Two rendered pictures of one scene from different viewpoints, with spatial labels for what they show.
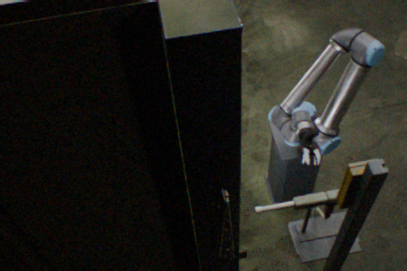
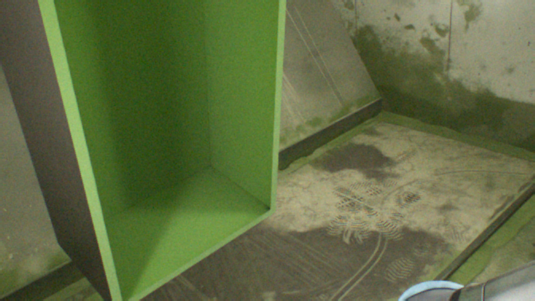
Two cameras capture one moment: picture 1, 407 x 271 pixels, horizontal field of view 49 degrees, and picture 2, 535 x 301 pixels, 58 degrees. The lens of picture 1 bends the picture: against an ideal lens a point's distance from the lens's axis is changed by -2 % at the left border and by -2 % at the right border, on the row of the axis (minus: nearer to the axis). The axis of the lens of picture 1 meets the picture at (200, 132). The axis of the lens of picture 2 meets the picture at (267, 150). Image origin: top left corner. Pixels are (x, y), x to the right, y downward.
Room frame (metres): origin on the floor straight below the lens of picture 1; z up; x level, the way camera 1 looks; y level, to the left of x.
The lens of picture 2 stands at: (1.30, -0.61, 1.39)
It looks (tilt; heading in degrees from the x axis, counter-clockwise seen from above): 27 degrees down; 57
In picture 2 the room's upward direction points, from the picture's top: 7 degrees counter-clockwise
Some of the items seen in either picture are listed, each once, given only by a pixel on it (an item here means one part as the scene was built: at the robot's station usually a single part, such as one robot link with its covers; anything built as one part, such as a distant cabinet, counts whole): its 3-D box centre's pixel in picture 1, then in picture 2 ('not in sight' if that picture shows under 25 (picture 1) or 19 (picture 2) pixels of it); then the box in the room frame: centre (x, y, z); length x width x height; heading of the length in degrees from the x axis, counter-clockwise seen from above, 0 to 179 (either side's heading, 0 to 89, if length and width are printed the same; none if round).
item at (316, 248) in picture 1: (323, 236); not in sight; (0.95, -0.58, 0.78); 0.31 x 0.23 x 0.01; 95
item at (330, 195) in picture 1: (305, 209); not in sight; (0.98, -0.45, 1.05); 0.49 x 0.05 x 0.23; 95
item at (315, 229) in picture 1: (328, 217); not in sight; (0.97, -0.57, 0.95); 0.26 x 0.15 x 0.32; 95
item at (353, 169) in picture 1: (358, 185); not in sight; (0.87, -0.59, 1.42); 0.12 x 0.06 x 0.26; 95
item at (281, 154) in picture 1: (292, 165); not in sight; (1.70, -0.61, 0.32); 0.31 x 0.31 x 0.64; 5
